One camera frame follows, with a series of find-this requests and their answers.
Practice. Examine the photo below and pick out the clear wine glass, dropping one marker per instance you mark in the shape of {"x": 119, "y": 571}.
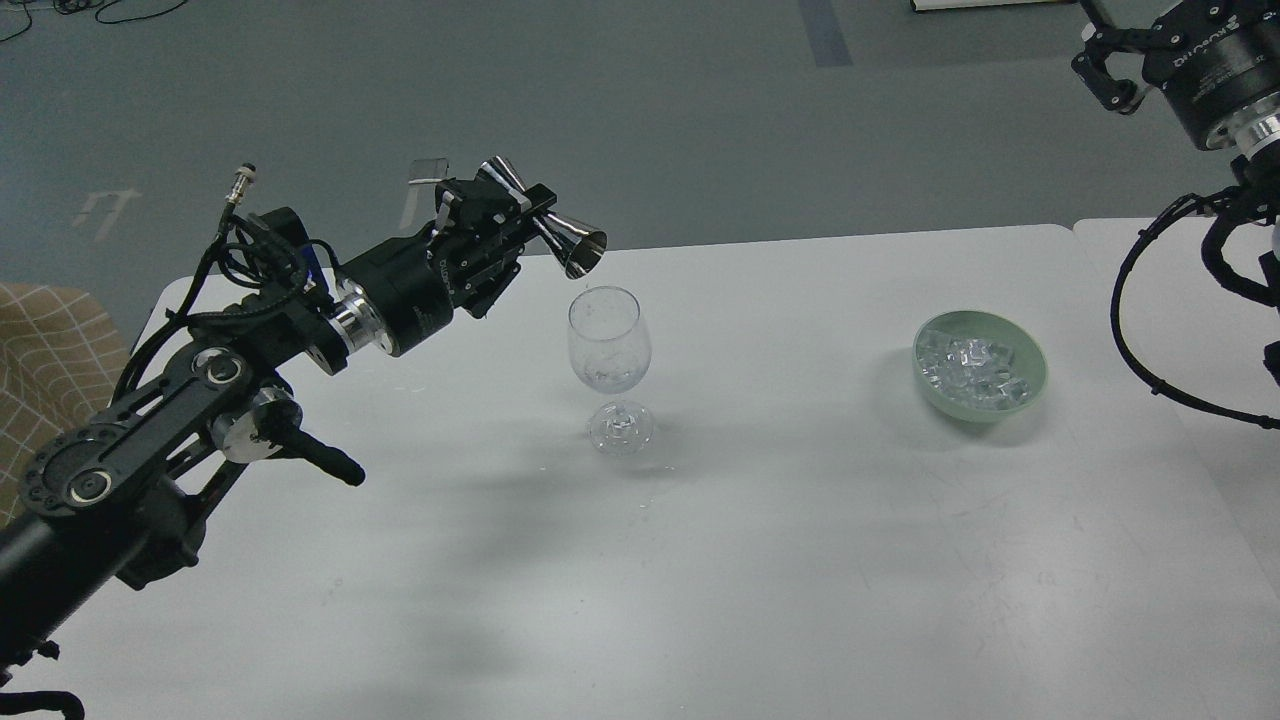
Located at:
{"x": 610, "y": 351}

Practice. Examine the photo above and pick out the pile of clear ice cubes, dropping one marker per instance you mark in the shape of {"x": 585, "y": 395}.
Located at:
{"x": 971, "y": 371}

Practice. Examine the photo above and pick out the green bowl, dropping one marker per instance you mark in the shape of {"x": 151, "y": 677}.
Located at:
{"x": 1030, "y": 362}

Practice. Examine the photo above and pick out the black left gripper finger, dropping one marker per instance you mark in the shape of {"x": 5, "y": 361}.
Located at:
{"x": 480, "y": 220}
{"x": 479, "y": 287}

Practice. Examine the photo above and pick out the beige checked chair cushion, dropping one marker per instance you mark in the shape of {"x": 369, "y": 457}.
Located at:
{"x": 61, "y": 356}

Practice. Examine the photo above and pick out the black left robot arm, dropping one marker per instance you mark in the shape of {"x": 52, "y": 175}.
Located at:
{"x": 128, "y": 494}

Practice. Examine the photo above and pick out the metal floor plate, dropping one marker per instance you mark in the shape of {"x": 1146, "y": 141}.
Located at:
{"x": 428, "y": 171}

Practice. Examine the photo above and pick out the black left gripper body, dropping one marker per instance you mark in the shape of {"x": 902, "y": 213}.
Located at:
{"x": 409, "y": 294}

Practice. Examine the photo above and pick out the steel double jigger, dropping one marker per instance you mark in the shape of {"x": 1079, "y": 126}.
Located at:
{"x": 577, "y": 246}

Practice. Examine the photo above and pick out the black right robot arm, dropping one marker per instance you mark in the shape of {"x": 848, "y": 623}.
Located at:
{"x": 1192, "y": 310}

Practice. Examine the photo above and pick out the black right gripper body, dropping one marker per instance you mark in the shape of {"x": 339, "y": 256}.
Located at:
{"x": 1218, "y": 58}

